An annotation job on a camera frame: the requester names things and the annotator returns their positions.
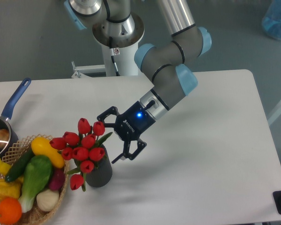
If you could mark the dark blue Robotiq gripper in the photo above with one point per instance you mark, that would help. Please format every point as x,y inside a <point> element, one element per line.
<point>133,123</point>

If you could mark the red tulip bouquet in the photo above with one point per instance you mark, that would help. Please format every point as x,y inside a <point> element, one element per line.
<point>88,136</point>

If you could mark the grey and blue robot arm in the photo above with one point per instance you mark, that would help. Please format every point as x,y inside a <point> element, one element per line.
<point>118,30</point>

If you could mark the dark grey ribbed vase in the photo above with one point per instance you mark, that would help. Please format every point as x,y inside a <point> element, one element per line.
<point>93,168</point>

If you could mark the yellow squash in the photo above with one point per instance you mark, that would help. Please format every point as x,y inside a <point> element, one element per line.
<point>41,146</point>

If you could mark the green bok choy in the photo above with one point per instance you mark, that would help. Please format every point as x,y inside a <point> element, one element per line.
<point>36,176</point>

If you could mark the white garlic bulb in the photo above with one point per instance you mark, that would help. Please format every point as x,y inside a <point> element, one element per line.
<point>47,199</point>

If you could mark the dark green cucumber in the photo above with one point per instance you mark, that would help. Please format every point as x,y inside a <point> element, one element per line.
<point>19,166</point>

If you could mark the brown bread roll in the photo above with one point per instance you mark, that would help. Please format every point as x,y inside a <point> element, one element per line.
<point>4,138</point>

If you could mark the woven wicker basket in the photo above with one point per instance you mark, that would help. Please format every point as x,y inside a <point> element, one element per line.
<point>40,212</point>

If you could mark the small yellow banana pepper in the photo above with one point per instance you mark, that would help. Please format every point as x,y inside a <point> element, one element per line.
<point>4,167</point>

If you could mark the yellow bumpy gourd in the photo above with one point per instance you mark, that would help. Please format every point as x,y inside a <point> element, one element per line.
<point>9,189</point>

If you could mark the orange fruit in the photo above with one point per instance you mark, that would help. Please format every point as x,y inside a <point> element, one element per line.
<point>10,211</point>

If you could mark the blue plastic bag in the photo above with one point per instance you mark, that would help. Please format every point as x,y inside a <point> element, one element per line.
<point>271,23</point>

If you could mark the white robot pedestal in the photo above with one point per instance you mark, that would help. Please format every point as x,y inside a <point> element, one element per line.
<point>118,61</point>

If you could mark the blue handled saucepan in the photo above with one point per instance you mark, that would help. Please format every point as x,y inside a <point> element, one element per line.
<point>7,113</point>

